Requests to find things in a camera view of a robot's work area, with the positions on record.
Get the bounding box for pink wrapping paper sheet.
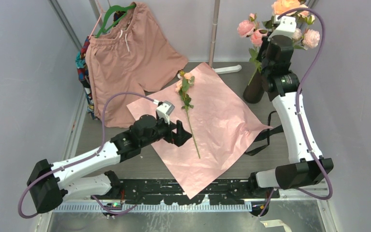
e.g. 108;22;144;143
127;62;267;198

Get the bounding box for peach rose bud stem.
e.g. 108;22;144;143
175;70;201;159

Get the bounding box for black ribbon gold lettering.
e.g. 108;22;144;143
244;124;284;156

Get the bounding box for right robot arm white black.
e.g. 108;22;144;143
243;35;334;190

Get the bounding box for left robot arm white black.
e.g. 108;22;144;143
27;115;192;214

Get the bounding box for black cylindrical vase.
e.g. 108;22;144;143
243;70;265;104

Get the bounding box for pink artificial rose stem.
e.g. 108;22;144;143
292;14;320;50

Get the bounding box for white clothes rack stand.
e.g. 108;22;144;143
177;0;243;79

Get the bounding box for pink shorts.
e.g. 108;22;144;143
86;2;188;128

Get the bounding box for colourful patterned garment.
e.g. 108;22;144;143
75;36;97;120

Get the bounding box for green clothes hanger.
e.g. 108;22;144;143
95;3;136;38

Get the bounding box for pink clothes hanger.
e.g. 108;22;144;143
88;0;106;39

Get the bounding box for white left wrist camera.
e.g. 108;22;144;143
156;101;175;125

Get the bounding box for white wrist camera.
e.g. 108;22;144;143
156;101;175;125
268;15;297;41

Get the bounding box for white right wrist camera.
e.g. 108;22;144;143
268;15;297;41

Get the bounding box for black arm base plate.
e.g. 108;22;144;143
91;178;280;206

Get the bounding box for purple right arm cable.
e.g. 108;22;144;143
258;7;334;218

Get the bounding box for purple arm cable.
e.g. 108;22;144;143
258;7;334;218
17;92;160;219

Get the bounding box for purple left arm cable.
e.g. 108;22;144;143
17;92;160;219

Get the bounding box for aluminium rail frame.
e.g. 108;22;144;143
34;179;337;232

